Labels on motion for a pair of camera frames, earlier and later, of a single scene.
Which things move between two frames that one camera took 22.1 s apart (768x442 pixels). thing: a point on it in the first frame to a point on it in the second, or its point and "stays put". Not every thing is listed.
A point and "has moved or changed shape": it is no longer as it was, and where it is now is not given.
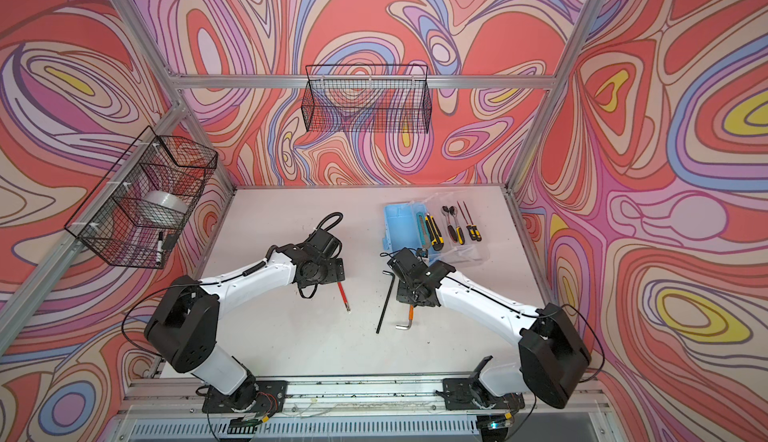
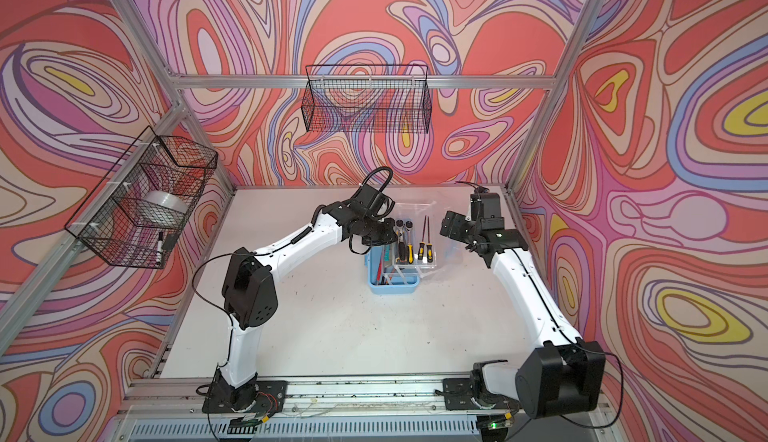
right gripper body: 405,294 to 461,228
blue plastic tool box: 400,227 to 386,278
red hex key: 345,301 to 379,267
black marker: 160,249 stays put
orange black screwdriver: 471,232 has moved or changed shape
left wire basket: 138,211 stays put
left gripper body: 328,273 to 377,233
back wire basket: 372,98 stays put
